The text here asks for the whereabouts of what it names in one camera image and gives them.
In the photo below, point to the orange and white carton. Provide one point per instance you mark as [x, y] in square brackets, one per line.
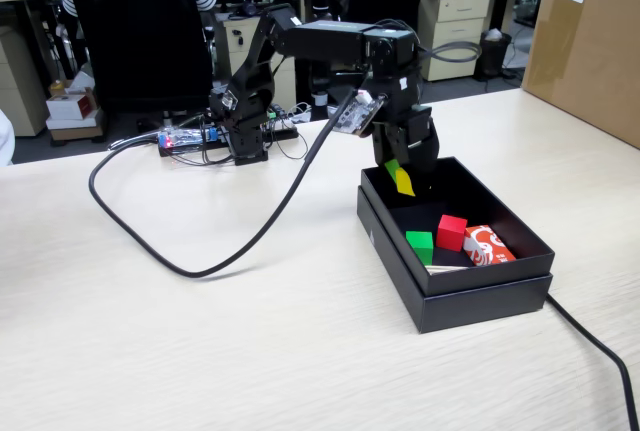
[487, 246]

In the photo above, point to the black trash bin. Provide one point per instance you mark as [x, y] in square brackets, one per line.
[494, 53]

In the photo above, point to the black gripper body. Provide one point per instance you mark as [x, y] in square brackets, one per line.
[400, 101]

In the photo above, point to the red wooden cube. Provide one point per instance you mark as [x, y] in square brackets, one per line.
[451, 232]

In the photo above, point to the yellow wooden cube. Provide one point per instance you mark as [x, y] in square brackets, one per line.
[406, 183]

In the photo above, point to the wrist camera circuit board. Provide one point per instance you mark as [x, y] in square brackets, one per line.
[357, 116]

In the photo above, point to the black open box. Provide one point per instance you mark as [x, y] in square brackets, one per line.
[475, 308]

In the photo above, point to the tall beige side cabinet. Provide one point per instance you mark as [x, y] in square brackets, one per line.
[20, 86]

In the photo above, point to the white and red small box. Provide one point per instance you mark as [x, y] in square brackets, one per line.
[70, 107]

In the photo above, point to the large brown cardboard box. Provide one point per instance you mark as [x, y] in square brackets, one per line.
[590, 61]

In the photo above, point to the large black office chair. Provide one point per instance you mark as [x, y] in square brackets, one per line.
[135, 31]

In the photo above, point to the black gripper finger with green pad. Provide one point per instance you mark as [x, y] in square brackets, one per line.
[425, 161]
[387, 146]

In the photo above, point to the green wooden cube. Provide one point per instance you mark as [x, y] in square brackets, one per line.
[420, 243]

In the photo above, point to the controller board with LEDs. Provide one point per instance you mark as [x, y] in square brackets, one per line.
[182, 140]

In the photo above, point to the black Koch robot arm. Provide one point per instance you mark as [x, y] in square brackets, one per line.
[325, 43]

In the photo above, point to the black cardboard box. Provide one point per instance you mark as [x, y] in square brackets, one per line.
[500, 231]

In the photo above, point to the beige three-drawer cabinet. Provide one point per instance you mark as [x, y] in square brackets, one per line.
[452, 31]

